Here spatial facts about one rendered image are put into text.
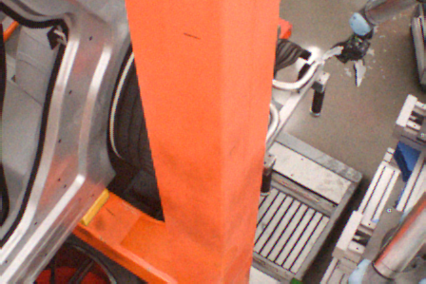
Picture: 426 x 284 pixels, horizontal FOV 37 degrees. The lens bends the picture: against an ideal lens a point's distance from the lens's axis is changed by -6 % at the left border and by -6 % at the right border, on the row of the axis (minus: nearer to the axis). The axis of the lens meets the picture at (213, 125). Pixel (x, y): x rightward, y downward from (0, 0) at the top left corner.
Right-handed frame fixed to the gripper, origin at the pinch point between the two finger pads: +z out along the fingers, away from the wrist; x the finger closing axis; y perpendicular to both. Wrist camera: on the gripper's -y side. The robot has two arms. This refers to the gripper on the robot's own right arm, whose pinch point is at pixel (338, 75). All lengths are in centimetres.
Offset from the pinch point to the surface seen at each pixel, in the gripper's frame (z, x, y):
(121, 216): 75, -33, -21
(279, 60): 15.9, -20.3, 14.0
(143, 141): 57, -40, 4
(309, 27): -72, -8, -100
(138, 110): 52, -46, 10
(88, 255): 90, -35, -39
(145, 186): 50, -32, -72
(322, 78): 10.6, -5.7, 10.9
